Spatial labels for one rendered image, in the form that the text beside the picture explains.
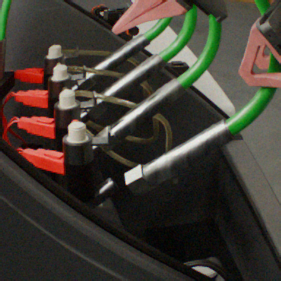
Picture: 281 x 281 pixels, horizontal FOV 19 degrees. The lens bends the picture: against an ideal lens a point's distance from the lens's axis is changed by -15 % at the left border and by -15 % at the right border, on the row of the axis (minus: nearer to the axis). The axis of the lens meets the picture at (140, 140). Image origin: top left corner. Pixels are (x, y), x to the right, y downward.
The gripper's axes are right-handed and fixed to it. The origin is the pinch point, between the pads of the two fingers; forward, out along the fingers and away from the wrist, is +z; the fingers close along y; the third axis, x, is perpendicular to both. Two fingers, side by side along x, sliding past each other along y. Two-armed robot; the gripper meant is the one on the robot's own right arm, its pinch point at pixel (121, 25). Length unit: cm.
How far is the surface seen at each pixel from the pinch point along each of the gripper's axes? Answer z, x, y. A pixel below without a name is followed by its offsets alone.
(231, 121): -3.9, 11.4, -9.8
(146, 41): 6.6, -24.0, -7.3
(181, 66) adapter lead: 13, -49, -18
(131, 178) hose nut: 5.3, 10.6, -8.1
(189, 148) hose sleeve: 0.1, 11.2, -9.1
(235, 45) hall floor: 69, -358, -102
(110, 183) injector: 11.3, 0.9, -10.1
